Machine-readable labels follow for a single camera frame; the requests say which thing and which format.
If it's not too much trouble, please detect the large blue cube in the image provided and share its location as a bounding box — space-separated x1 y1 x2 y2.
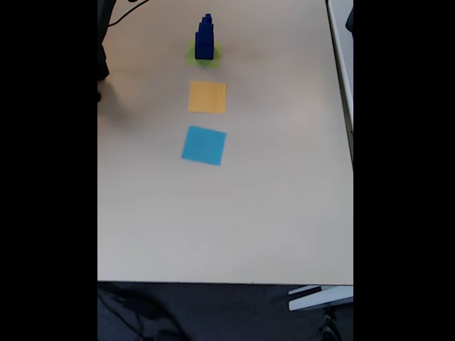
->
194 31 216 60

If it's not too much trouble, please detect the light blue paper square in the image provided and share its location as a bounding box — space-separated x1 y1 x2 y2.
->
181 125 228 167

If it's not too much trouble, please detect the orange paper square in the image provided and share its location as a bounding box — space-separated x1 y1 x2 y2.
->
187 80 227 114

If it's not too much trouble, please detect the green paper square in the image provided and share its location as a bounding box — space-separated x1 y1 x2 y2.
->
185 38 224 69

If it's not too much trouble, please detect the white table leg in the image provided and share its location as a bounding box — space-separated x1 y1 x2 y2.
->
287 285 354 312

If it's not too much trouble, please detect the white neighbouring table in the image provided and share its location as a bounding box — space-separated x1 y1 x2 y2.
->
326 0 354 166

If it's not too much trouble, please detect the black cable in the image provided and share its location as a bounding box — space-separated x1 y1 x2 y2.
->
106 0 150 28

